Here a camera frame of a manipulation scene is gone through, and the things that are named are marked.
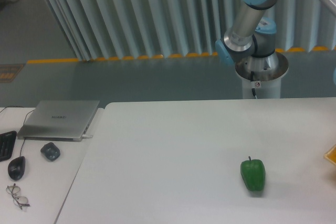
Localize thin-framed eyeglasses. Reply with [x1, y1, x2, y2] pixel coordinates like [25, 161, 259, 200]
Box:
[6, 183, 30, 210]

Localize yellow tray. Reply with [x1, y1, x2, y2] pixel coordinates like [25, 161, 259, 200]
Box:
[323, 145, 336, 166]

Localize silver Huawei laptop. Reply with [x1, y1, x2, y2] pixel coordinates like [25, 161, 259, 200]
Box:
[17, 100, 99, 142]

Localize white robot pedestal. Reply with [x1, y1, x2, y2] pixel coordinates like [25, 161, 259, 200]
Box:
[235, 52, 289, 99]

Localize black mouse cable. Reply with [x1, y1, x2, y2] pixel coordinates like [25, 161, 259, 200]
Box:
[0, 105, 36, 158]

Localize black keyboard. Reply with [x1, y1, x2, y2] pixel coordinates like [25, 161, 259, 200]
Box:
[0, 131, 17, 162]

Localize white USB plug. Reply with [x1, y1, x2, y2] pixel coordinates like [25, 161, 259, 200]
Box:
[81, 135, 93, 139]

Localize black computer mouse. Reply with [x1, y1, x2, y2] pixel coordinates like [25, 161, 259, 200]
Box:
[7, 156, 26, 181]

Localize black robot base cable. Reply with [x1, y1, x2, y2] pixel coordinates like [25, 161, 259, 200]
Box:
[249, 70, 259, 100]

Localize black earbud case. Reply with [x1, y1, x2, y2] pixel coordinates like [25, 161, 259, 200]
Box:
[40, 142, 61, 162]

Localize corrugated white partition screen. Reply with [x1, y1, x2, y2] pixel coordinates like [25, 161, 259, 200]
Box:
[45, 0, 335, 61]

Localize green bell pepper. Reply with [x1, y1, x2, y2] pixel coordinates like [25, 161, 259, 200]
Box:
[240, 156, 266, 191]

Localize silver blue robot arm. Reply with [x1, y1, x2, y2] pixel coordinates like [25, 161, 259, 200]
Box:
[215, 0, 335, 82]

